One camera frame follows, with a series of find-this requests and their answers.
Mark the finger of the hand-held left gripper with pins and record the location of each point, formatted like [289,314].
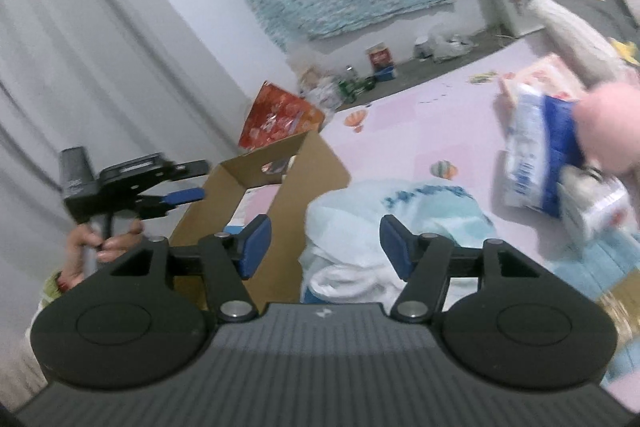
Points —
[180,197]
[152,212]

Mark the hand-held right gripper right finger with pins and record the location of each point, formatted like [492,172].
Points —
[395,242]

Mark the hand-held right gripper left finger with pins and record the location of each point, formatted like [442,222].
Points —
[255,242]

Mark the brown cardboard box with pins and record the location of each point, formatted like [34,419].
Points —
[310,167]

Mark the gold tissue pack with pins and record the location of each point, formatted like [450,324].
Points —
[622,294]

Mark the person's left hand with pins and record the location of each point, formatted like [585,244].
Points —
[80,257]

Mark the white blue plastic bag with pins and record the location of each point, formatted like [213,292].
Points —
[350,227]

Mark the small red white packet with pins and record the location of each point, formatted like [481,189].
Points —
[275,167]

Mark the pink printed bed sheet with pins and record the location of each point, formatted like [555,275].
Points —
[425,122]

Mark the red snack bag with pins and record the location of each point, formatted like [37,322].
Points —
[280,117]

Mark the white curtain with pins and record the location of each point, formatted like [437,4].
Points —
[90,57]

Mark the green bottles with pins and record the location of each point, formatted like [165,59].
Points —
[352,87]

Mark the blue white wipes pack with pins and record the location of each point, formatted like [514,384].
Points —
[540,147]

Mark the red can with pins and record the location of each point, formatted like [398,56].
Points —
[381,62]

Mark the crumpled clear plastic bags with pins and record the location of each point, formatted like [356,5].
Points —
[445,47]

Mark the pink printed tissue pack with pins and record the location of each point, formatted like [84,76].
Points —
[545,74]

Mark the pink plush toy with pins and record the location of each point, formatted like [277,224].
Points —
[610,122]

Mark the white water dispenser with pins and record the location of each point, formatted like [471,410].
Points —
[515,2]

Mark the rolled cream blanket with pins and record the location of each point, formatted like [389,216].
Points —
[575,32]

